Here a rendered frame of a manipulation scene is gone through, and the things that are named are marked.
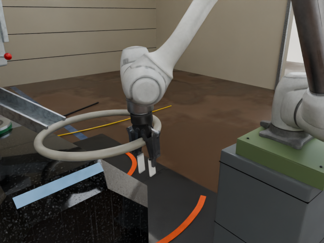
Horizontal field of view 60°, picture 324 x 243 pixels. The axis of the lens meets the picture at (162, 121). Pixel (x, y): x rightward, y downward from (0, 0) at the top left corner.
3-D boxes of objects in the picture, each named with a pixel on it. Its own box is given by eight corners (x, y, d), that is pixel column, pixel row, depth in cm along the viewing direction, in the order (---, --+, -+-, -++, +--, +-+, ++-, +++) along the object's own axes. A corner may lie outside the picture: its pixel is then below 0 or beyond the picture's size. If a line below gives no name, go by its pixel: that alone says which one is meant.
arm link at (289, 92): (293, 114, 128) (302, 66, 119) (324, 130, 112) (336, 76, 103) (262, 118, 124) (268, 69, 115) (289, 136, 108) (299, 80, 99)
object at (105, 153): (4, 155, 99) (1, 147, 98) (86, 113, 142) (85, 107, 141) (126, 170, 82) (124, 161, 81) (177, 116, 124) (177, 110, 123)
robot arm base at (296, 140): (271, 121, 136) (272, 110, 133) (319, 135, 120) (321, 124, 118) (249, 132, 125) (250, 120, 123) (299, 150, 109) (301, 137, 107)
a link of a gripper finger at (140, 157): (138, 156, 100) (136, 155, 100) (140, 173, 102) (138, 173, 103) (143, 153, 102) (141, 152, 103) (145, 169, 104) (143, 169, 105)
